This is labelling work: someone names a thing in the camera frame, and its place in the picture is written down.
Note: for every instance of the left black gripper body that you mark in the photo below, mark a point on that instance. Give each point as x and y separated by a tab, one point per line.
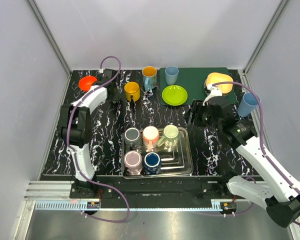
115	92

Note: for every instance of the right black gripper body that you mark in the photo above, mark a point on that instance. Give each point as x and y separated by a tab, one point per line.
207	120

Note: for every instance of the yellow ribbed mug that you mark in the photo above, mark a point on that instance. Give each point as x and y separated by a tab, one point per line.
132	91

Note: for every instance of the dark grey mug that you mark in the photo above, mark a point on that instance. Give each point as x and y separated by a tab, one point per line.
133	138

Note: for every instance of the mauve pink mug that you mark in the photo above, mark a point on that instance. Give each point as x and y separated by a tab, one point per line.
133	162

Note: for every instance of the navy blue mug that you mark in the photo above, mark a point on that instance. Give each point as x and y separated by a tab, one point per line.
152	163

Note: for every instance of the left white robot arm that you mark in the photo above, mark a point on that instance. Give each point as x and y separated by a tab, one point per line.
75	128

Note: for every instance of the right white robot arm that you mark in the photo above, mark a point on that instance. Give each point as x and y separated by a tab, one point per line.
281	197

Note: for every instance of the light blue patterned mug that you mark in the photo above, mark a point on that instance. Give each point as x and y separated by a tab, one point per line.
149	77

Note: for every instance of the light green mug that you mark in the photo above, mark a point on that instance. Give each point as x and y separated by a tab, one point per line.
170	137

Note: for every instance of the pink orange mug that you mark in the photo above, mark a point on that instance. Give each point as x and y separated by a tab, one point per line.
150	137

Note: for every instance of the lime green plate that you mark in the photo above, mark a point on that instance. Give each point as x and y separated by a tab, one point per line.
174	95

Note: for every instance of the dark green mat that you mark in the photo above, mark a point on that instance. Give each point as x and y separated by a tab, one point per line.
192	80

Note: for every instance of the orange red bowl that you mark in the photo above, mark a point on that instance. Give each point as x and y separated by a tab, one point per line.
86	82

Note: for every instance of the yellow square bowl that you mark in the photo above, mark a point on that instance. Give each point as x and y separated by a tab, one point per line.
216	77

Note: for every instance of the light blue cup right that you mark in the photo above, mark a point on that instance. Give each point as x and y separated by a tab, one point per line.
247	105

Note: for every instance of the light blue cup on mat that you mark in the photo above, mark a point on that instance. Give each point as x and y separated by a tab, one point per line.
171	75

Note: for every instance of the silver metal tray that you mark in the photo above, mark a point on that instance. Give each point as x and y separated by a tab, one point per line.
175	161

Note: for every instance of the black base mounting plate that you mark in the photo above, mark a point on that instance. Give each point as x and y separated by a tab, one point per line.
176	192

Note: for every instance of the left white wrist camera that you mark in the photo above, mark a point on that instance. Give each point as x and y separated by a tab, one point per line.
106	74

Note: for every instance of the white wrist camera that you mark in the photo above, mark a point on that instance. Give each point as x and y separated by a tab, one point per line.
214	92
106	74

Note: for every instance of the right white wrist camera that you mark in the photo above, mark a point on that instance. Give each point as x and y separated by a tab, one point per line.
214	92

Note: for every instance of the left aluminium frame post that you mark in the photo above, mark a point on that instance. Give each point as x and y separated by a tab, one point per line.
48	34

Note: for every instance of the aluminium frame post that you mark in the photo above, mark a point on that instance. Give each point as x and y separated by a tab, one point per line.
267	32
48	34

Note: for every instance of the right aluminium frame post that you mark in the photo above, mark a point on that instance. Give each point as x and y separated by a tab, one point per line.
267	32

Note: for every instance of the front aluminium rail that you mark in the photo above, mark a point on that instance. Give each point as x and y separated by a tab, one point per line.
56	193

